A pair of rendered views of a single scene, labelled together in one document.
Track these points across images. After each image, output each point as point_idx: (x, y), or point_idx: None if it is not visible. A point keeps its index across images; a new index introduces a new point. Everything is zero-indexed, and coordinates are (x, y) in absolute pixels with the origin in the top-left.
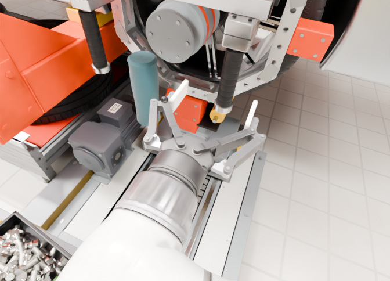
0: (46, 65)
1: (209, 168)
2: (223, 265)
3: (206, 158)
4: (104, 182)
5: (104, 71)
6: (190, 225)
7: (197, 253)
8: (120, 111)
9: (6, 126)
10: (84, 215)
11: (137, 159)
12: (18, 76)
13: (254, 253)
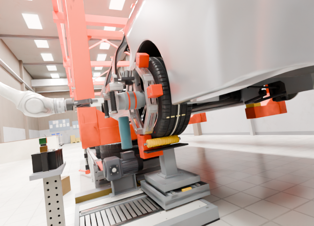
0: (107, 128)
1: (74, 102)
2: None
3: None
4: (111, 195)
5: (106, 117)
6: (58, 103)
7: None
8: (126, 152)
9: (85, 141)
10: (90, 203)
11: (134, 193)
12: (96, 127)
13: None
